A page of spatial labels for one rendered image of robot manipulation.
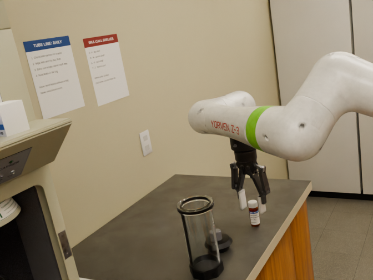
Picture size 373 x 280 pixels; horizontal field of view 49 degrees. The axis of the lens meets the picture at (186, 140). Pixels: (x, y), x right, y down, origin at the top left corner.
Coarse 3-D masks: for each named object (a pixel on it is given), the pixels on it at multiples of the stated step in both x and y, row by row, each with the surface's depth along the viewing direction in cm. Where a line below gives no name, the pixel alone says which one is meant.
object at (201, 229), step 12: (180, 204) 118; (192, 204) 122; (204, 204) 122; (192, 216) 114; (204, 216) 115; (192, 228) 116; (204, 228) 115; (192, 240) 117; (204, 240) 116; (216, 240) 120; (192, 252) 118; (204, 252) 117; (216, 252) 119; (204, 264) 118; (216, 264) 120
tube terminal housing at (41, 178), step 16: (0, 32) 85; (0, 48) 85; (16, 48) 88; (0, 64) 85; (16, 64) 88; (0, 80) 85; (16, 80) 88; (16, 96) 88; (32, 112) 91; (32, 176) 91; (48, 176) 95; (0, 192) 85; (16, 192) 88; (48, 192) 95; (48, 208) 98; (48, 224) 98; (64, 224) 99; (64, 272) 102
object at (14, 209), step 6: (12, 198) 94; (0, 204) 88; (6, 204) 89; (12, 204) 91; (0, 210) 87; (6, 210) 88; (12, 210) 90; (18, 210) 92; (0, 216) 87; (6, 216) 88; (12, 216) 89; (0, 222) 86; (6, 222) 87
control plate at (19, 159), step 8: (24, 152) 79; (0, 160) 75; (8, 160) 77; (16, 160) 79; (24, 160) 82; (0, 168) 77; (8, 168) 79; (16, 168) 82; (8, 176) 81; (16, 176) 84
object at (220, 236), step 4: (216, 232) 132; (220, 232) 133; (220, 236) 133; (224, 236) 135; (228, 236) 134; (220, 240) 133; (224, 240) 132; (228, 240) 132; (232, 240) 134; (220, 244) 130; (224, 244) 131; (228, 244) 131; (220, 248) 130; (224, 248) 131; (228, 248) 133; (220, 252) 132
